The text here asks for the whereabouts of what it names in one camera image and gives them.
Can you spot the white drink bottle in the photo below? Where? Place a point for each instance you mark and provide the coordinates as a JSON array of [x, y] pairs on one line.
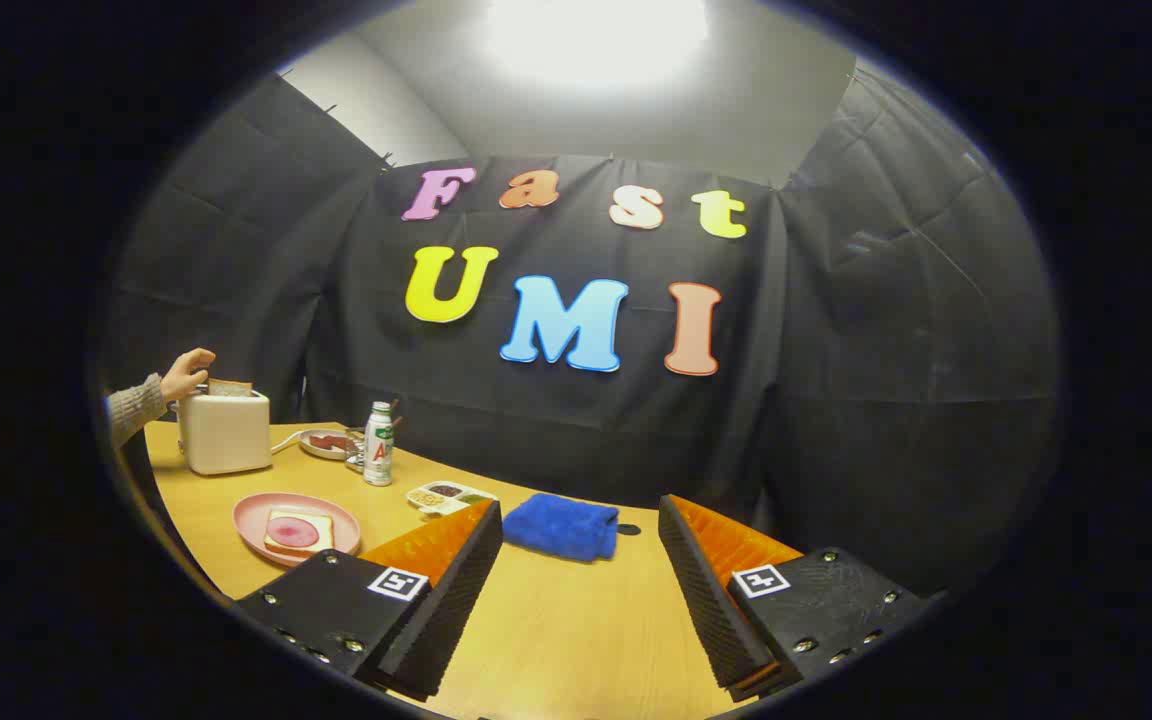
[[379, 445]]

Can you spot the toasted bread slice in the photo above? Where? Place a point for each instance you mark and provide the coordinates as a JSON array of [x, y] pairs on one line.
[[229, 387]]

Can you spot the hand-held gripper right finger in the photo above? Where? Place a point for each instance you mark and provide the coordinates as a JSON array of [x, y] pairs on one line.
[[706, 610]]

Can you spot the pile of yellow soybeans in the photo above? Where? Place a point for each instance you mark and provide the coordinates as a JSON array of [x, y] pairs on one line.
[[425, 497]]

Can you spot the black backdrop cloth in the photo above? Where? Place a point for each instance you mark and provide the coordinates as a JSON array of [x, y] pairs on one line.
[[836, 350]]

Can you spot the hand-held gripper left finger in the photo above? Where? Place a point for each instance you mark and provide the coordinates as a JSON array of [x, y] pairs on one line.
[[456, 600]]

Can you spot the pink plate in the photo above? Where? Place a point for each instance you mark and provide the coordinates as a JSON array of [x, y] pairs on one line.
[[256, 520]]

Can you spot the white toaster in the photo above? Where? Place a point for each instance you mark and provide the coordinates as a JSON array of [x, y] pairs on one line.
[[226, 435]]

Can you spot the small white plate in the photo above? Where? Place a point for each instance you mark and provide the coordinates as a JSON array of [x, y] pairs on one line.
[[321, 453]]

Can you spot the white divided tray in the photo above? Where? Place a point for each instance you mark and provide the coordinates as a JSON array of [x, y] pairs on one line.
[[451, 503]]

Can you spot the red meat slices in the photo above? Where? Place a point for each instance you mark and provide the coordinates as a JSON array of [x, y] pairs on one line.
[[328, 441]]

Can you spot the blue towel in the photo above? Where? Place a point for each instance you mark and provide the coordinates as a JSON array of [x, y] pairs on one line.
[[561, 525]]

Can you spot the pink ham slice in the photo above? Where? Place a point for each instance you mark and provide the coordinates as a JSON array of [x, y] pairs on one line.
[[293, 531]]

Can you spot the white sandwich bread slice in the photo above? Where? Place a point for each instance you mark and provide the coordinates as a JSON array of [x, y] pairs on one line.
[[324, 522]]

